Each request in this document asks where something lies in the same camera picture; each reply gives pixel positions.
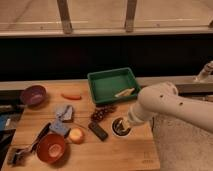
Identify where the purple bowl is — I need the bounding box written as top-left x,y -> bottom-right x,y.
20,85 -> 47,106

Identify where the white plastic cup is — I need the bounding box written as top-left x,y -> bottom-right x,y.
111,117 -> 131,137

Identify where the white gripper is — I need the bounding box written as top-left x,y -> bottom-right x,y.
113,106 -> 148,134

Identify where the yellow red apple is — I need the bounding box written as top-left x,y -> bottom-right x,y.
69,128 -> 84,144

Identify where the orange carrot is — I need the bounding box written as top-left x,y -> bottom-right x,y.
61,93 -> 82,100

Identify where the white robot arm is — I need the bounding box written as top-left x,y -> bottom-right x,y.
112,82 -> 213,136

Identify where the black rectangular block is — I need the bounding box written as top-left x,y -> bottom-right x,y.
88,122 -> 108,141

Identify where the black handled brush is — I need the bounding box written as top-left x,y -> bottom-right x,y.
7,123 -> 51,166

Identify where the dark grape bunch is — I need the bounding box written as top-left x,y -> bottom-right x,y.
91,105 -> 116,122

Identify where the red bowl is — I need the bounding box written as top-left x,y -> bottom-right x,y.
36,134 -> 66,164

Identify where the banana in tray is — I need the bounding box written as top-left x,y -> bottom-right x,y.
115,88 -> 135,98

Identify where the blue grey cloth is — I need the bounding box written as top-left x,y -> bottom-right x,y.
55,105 -> 73,121

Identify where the green plastic tray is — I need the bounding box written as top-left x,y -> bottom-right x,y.
87,67 -> 140,106

